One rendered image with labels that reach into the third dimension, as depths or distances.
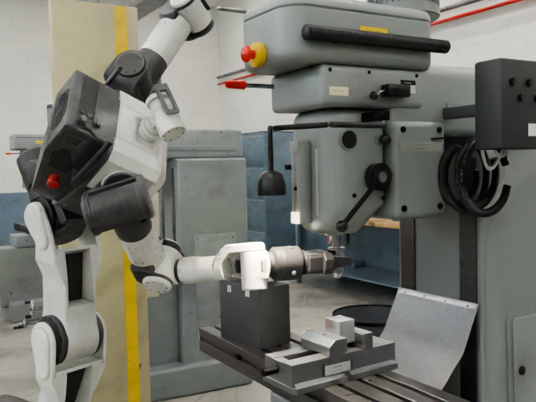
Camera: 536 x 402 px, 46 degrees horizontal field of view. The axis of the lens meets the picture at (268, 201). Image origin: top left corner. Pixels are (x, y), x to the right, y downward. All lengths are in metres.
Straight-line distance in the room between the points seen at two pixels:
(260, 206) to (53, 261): 7.31
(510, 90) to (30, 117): 9.42
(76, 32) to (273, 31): 1.82
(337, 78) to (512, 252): 0.72
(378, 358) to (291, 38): 0.86
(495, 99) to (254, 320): 0.95
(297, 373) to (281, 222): 7.51
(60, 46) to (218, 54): 8.65
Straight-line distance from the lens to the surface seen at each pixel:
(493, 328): 1.88
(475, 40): 6.99
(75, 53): 3.21
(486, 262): 1.85
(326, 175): 1.57
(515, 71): 1.60
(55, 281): 1.87
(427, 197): 1.73
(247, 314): 1.98
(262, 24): 1.59
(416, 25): 1.73
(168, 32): 1.85
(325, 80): 1.53
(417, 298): 2.00
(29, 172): 1.92
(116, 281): 3.25
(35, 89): 10.61
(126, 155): 1.55
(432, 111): 1.77
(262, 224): 8.98
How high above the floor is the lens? 1.48
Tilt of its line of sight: 3 degrees down
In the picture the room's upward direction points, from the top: 1 degrees counter-clockwise
